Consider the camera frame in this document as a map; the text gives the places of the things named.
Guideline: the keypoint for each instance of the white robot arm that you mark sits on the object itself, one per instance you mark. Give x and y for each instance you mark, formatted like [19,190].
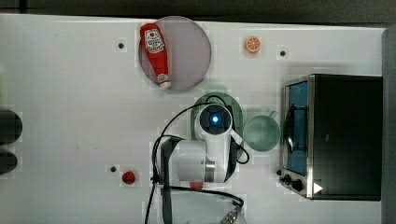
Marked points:
[185,160]

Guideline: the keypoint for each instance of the grey round plate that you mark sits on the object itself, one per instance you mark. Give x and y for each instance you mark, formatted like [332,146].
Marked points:
[188,52]

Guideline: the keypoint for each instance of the mint green cup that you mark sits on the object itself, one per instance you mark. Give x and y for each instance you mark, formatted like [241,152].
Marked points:
[262,132]

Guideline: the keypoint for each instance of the red strawberry toy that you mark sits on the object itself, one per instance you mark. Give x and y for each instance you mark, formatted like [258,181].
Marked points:
[196,185]

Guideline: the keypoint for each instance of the red ketchup bottle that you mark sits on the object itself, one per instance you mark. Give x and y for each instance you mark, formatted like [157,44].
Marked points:
[156,51]

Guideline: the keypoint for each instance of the orange slice toy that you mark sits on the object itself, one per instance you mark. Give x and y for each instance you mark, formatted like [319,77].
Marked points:
[253,44]

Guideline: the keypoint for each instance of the small red tomato toy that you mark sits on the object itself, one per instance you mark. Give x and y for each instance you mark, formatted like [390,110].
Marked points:
[128,178]

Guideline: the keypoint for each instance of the black toaster oven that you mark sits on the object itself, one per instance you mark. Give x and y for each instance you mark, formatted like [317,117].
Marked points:
[332,137]

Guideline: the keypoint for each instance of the upper black utensil cup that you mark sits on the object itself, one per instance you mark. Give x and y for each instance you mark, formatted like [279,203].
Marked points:
[10,127]

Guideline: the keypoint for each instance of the black utensil cup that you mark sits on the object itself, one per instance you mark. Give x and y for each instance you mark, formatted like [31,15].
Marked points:
[8,162]
[10,127]

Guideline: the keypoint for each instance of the lower black utensil cup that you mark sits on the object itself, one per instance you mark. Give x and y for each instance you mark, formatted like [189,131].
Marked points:
[8,162]

